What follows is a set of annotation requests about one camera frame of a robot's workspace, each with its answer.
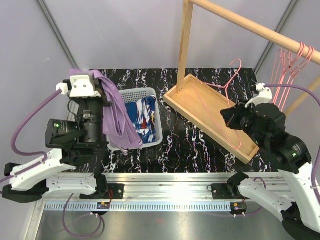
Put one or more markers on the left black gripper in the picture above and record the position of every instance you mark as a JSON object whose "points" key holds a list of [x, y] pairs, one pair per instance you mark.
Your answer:
{"points": [[103, 98]]}

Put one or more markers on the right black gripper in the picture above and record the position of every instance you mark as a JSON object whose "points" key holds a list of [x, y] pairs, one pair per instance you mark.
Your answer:
{"points": [[231, 114]]}

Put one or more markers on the purple trousers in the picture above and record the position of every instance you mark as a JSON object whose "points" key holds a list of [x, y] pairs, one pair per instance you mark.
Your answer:
{"points": [[117, 125]]}

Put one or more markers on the blue patterned trousers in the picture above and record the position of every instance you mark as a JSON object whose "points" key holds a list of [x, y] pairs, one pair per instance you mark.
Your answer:
{"points": [[142, 114]]}

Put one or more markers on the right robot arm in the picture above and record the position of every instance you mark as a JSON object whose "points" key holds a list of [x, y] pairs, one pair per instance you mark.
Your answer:
{"points": [[265, 126]]}

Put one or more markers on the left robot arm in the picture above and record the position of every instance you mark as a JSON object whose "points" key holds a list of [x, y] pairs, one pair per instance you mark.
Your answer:
{"points": [[71, 144]]}

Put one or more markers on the white plastic basket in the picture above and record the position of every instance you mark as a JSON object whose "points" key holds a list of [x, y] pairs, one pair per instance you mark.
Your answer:
{"points": [[133, 95]]}

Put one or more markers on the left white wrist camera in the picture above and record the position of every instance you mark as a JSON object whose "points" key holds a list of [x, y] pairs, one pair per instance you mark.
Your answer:
{"points": [[81, 86]]}

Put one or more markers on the aluminium mounting rail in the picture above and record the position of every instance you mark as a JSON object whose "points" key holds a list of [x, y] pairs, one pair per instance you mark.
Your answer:
{"points": [[149, 192]]}

